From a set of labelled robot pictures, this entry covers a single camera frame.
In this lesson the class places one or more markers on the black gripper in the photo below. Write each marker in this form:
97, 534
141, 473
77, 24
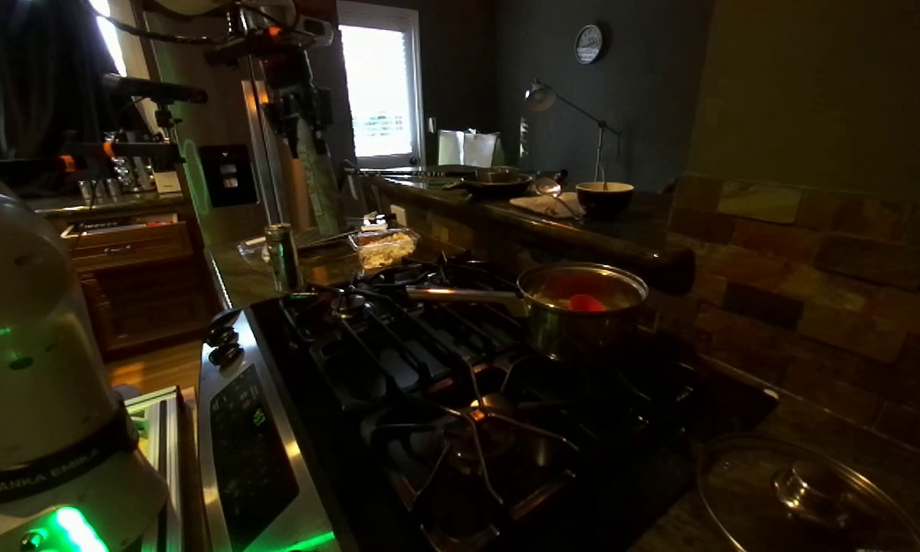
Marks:
300, 109

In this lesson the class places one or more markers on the small dark bottle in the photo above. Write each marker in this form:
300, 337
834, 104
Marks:
280, 238

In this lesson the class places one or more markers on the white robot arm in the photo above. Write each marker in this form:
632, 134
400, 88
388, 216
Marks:
72, 477

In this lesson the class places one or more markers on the wooden drawer cabinet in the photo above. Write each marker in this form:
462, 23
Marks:
141, 272

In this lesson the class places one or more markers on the black gas stove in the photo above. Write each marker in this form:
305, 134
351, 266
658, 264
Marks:
366, 421

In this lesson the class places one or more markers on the dark bowl on counter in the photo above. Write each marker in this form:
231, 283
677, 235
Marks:
604, 199

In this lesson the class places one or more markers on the red tomato in pan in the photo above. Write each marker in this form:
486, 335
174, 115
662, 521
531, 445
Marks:
588, 303

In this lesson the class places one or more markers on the glass pot lid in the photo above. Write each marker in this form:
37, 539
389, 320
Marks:
769, 493

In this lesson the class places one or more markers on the black camera on stand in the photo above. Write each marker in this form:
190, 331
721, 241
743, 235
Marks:
145, 104

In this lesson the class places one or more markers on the round wall clock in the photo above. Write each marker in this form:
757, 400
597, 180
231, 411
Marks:
589, 44

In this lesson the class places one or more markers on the steel saucepan with handle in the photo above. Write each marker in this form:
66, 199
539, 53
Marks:
540, 298

